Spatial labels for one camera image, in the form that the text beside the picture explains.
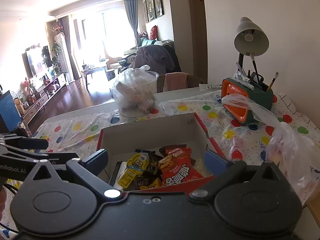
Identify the wooden coffee table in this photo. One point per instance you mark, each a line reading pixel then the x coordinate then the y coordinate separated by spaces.
pixel 95 71

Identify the potted green plant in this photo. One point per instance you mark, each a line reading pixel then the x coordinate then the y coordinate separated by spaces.
pixel 56 55

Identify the yellow cartoon snack packet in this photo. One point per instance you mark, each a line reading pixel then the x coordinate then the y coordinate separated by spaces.
pixel 133 170

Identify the brown dining chair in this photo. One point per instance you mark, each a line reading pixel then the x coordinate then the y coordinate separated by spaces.
pixel 195 82

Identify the red cardboard box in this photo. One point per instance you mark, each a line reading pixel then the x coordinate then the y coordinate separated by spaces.
pixel 150 135

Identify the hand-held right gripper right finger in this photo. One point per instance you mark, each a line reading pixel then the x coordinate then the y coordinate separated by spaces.
pixel 216 161

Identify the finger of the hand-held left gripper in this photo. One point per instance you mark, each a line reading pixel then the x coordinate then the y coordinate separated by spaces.
pixel 30 143
pixel 25 156

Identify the pile of clothes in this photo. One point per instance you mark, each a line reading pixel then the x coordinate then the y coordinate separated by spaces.
pixel 155 57

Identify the red cushion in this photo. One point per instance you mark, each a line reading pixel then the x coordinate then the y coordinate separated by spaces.
pixel 153 33

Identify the wooden television cabinet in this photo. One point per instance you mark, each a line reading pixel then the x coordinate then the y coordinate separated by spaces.
pixel 42 100

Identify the orange green desk organizer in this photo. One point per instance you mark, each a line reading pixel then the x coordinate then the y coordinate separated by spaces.
pixel 262 97

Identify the dark brown snack packet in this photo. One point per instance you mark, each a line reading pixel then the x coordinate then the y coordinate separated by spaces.
pixel 147 183

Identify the pink cloth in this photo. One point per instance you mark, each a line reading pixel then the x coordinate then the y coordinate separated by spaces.
pixel 176 81

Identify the translucent plastic bag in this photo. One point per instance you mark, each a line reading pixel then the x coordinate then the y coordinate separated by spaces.
pixel 287 142

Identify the dark blue panel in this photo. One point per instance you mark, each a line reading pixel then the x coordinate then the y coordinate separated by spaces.
pixel 8 110

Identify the white standing air conditioner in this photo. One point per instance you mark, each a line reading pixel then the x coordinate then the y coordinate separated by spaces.
pixel 62 55

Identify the balloon print tablecloth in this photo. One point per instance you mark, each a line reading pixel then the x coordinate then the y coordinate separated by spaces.
pixel 75 127

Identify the small yellow snack packet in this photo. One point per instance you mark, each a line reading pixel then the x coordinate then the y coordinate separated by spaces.
pixel 162 162

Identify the white grid cloth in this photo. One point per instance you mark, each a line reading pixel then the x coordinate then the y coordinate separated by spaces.
pixel 287 102

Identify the wooden paint brush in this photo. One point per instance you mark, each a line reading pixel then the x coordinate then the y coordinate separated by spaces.
pixel 272 81

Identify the blue grey curtain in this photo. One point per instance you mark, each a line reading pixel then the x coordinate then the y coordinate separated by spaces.
pixel 131 17

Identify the red flower decoration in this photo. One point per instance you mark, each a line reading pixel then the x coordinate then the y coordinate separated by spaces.
pixel 28 87

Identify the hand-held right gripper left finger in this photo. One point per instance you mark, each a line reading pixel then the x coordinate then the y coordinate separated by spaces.
pixel 97 162

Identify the silver black snack packet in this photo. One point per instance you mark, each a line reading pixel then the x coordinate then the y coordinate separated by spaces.
pixel 117 173

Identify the brown orange cookie bag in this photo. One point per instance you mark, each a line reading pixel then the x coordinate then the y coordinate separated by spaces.
pixel 175 152

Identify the red snack bag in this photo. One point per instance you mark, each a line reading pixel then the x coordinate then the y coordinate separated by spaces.
pixel 178 175

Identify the grey desk lamp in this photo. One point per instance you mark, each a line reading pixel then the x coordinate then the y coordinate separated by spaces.
pixel 250 37

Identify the teal sofa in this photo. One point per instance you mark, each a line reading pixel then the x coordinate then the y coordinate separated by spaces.
pixel 144 42

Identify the clear plastic bag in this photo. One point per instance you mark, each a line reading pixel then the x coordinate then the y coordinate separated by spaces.
pixel 153 80
pixel 135 90

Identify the cream snack packet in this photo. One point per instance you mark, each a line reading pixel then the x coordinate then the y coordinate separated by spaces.
pixel 200 166

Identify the white marker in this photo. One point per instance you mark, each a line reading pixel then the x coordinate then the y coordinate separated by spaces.
pixel 246 84

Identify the television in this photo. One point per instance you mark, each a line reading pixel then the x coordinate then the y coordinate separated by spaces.
pixel 37 62

